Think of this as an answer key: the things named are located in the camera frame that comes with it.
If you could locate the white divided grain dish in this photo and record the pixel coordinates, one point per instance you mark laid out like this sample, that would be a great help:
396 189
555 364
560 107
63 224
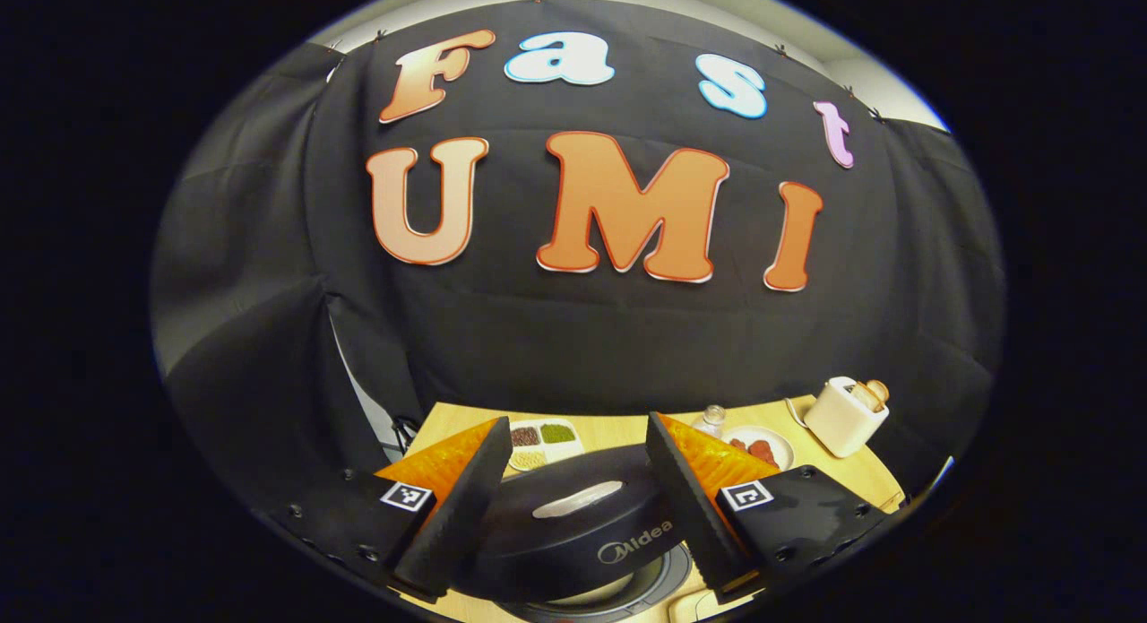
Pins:
557 433

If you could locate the black tripod stand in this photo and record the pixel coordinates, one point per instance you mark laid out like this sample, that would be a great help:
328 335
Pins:
403 430

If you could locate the white toaster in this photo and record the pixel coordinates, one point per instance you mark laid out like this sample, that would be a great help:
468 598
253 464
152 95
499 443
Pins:
838 421

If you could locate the dark grey rice cooker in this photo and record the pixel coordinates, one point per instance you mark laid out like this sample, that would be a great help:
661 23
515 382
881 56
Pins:
573 533

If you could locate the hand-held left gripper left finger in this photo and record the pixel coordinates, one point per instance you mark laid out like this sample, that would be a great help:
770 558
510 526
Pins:
466 524

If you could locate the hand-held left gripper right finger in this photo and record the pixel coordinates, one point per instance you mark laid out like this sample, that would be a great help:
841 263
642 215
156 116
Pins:
690 524

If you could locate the toast slice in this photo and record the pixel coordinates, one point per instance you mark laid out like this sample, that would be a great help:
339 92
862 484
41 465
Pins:
864 395
878 390

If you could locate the white oval plate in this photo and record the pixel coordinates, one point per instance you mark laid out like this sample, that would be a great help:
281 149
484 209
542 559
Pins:
781 444

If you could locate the black backdrop cloth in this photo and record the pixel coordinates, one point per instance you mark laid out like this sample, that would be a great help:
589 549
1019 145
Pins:
582 336

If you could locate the clear plastic drink bottle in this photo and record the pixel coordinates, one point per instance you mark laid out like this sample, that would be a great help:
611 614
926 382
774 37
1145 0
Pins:
711 421

